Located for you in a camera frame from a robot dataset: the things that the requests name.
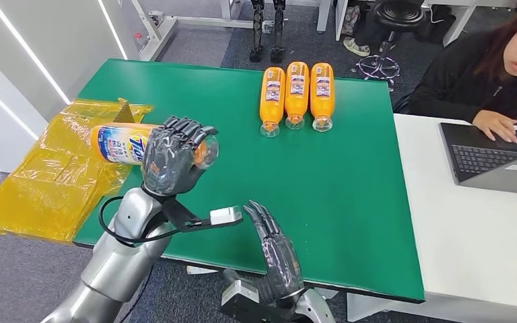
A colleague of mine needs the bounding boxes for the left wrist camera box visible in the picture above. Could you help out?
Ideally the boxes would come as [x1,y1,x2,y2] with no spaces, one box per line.
[208,205,244,227]

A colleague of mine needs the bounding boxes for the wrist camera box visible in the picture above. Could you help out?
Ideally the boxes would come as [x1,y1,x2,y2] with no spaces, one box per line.
[219,279,295,323]
[208,205,244,227]

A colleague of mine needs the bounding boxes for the white metal frame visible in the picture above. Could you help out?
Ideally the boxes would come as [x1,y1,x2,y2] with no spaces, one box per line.
[130,0,277,62]

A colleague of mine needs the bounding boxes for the person's hand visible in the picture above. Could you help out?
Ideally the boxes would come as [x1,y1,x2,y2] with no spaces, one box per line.
[472,109,517,144]

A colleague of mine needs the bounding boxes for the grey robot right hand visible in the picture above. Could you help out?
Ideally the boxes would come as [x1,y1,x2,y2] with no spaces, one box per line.
[222,200,306,305]

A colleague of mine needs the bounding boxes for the person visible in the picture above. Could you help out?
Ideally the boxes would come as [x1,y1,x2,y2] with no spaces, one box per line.
[406,2,517,143]

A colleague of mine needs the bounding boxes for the yellow plastic wrapped box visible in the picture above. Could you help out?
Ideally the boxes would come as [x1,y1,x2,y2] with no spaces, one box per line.
[0,98,155,244]

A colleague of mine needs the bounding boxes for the black robot leg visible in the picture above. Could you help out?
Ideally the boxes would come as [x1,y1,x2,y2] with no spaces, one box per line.
[270,0,287,64]
[248,0,267,63]

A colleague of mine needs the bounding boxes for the person's shoe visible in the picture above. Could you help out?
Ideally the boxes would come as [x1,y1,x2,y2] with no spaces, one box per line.
[343,36,371,58]

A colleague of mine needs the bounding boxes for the orange detergent bottle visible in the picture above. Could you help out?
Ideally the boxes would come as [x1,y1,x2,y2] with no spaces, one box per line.
[284,61,310,131]
[90,122,221,171]
[310,63,336,133]
[258,67,286,138]

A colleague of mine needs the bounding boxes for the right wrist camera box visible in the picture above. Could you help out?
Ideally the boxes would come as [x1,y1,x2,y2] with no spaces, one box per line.
[219,279,295,323]

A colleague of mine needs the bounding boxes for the grey laptop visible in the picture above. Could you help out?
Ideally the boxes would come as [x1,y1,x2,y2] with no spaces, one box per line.
[439,122,517,197]

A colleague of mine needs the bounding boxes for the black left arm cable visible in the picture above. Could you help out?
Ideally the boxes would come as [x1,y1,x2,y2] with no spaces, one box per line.
[98,195,184,247]

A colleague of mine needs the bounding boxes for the green top table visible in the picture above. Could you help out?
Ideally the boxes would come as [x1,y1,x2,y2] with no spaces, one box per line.
[71,58,427,306]

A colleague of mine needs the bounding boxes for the black swivel stool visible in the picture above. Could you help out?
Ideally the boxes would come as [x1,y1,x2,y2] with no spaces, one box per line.
[355,0,425,92]

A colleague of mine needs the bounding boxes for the white desk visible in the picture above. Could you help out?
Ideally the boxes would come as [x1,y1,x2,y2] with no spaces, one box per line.
[347,113,517,323]

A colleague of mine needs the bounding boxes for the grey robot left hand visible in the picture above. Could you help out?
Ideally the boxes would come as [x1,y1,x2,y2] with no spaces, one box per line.
[141,116,219,197]

